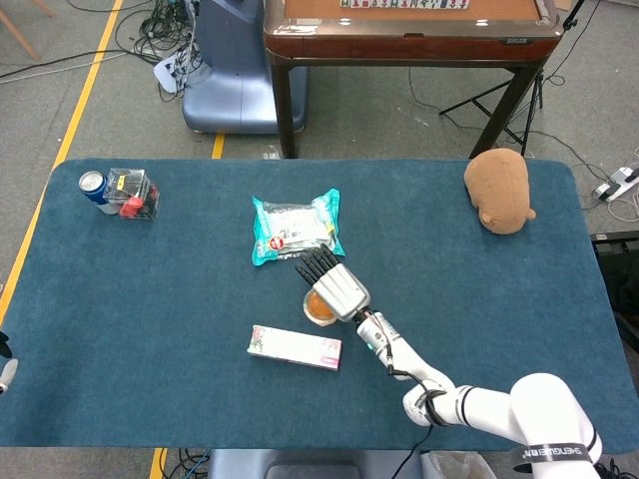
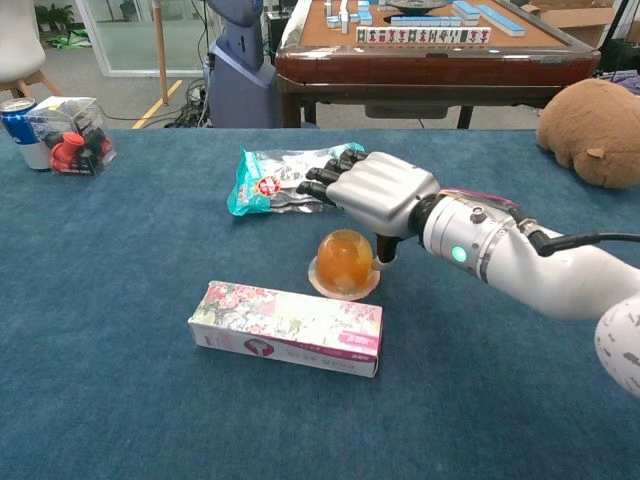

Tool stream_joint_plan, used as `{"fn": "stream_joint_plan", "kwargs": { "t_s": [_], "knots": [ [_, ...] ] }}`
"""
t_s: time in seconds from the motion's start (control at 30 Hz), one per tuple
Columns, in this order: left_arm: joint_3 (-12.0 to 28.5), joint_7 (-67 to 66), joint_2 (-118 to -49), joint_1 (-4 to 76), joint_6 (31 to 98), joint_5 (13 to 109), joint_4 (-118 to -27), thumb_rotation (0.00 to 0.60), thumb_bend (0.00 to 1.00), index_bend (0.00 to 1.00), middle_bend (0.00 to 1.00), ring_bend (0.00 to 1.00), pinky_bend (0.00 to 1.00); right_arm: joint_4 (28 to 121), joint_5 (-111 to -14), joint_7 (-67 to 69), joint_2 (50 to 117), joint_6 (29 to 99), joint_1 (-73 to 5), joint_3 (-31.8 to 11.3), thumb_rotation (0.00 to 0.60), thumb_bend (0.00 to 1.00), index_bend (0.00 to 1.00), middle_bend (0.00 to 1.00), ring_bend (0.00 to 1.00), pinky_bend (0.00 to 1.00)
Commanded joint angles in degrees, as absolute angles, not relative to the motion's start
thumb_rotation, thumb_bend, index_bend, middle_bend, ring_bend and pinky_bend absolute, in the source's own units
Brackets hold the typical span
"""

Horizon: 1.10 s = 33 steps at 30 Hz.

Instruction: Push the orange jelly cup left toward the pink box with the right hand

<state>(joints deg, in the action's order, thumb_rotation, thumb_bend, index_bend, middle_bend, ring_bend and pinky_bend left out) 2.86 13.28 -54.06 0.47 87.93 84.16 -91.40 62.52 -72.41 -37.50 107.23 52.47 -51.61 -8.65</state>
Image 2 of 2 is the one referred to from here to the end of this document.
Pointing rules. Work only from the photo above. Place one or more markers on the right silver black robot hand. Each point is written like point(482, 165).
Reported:
point(380, 192)

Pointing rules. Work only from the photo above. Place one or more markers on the orange jelly cup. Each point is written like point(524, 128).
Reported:
point(345, 265)

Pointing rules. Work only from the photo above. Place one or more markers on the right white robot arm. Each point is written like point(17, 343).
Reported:
point(550, 277)

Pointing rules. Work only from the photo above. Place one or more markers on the floral pink toothpaste box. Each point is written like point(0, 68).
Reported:
point(285, 325)

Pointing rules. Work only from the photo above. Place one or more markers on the grey ceramic bowl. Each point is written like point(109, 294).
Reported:
point(415, 4)

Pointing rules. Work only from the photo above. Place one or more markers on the cardboard box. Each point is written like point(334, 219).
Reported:
point(575, 22)

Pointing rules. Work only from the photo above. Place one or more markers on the clear box with red toy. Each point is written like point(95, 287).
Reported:
point(75, 142)

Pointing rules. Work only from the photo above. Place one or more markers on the teal clear snack bag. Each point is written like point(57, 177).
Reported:
point(270, 172)

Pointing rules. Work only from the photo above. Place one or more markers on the brown mahjong table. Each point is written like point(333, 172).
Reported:
point(430, 67)

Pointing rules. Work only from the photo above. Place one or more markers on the upright mahjong tile row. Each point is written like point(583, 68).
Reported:
point(422, 35)

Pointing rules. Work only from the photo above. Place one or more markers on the short blue mahjong tile row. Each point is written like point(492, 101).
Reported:
point(425, 21)

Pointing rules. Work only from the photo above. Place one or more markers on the stacked blue mahjong tiles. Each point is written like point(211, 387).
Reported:
point(466, 10)

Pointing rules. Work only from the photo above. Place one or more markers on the long blue mahjong tile row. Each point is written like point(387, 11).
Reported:
point(501, 20)

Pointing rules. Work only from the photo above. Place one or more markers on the brown plush toy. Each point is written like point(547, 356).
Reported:
point(595, 130)

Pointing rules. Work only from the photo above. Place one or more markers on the wooden pole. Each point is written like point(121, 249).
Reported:
point(160, 50)

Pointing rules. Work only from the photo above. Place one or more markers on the black bag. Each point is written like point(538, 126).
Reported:
point(620, 56)

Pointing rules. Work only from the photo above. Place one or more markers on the blue table cloth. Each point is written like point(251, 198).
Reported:
point(125, 300)

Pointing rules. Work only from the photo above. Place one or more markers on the blue soda can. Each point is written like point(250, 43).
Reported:
point(17, 127)

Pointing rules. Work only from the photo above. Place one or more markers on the green potted plant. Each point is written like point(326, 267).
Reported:
point(52, 15)

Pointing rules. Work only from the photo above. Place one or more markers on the white chair with wooden legs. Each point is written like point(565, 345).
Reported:
point(17, 40)

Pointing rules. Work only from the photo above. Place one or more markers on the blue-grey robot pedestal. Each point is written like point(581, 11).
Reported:
point(240, 80)

